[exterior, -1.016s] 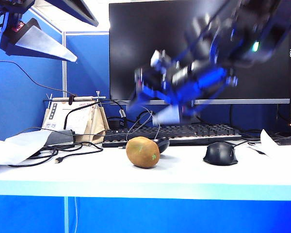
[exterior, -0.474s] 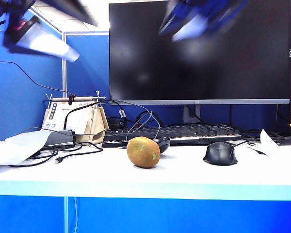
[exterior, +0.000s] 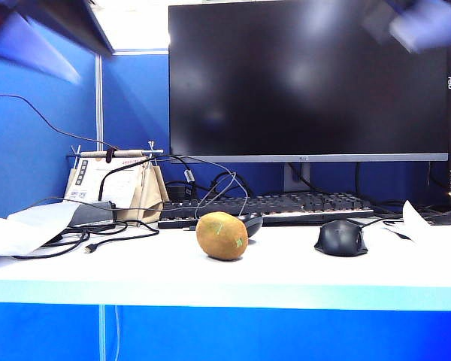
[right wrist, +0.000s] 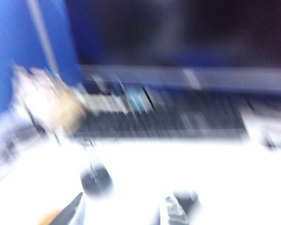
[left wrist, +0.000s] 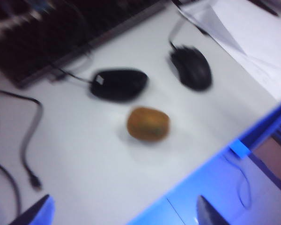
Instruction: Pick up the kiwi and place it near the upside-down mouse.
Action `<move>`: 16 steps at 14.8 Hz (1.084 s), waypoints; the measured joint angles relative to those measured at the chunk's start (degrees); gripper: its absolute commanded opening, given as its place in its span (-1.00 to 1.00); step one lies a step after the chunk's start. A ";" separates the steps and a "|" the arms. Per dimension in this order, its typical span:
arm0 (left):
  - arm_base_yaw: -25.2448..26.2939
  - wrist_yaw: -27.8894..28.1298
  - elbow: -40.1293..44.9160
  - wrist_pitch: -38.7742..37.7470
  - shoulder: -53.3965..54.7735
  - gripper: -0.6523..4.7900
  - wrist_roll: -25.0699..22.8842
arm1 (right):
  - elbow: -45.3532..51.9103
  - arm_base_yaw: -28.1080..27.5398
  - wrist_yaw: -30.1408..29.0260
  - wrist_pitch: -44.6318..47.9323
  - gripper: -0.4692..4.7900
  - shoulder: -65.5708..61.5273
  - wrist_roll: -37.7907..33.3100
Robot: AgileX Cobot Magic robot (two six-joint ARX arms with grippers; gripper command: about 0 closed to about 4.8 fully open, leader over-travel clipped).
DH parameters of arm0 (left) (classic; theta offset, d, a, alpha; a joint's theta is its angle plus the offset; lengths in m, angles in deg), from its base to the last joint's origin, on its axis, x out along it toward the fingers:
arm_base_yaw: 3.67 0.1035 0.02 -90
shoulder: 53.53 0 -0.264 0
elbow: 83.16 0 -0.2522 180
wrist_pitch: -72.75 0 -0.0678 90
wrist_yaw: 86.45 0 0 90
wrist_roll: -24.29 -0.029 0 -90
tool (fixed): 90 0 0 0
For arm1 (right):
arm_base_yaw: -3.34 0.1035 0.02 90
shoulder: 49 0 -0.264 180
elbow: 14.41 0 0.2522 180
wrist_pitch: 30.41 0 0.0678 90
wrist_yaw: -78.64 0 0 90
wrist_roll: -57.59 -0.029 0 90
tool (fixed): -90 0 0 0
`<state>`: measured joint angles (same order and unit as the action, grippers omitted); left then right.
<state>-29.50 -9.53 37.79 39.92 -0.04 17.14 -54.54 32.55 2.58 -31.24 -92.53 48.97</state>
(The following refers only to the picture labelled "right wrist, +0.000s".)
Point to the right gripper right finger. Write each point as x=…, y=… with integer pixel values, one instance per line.
x=180, y=208

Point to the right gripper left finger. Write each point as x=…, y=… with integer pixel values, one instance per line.
x=69, y=209

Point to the black grey upside-down mouse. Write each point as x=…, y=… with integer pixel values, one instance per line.
x=97, y=182

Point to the black mechanical keyboard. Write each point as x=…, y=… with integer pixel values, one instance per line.
x=166, y=119

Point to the kraft paper desk calendar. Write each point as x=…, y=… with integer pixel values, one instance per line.
x=61, y=103

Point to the large black computer monitor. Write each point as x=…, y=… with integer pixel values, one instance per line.
x=201, y=35

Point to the silver partition post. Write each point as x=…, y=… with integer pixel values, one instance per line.
x=41, y=28

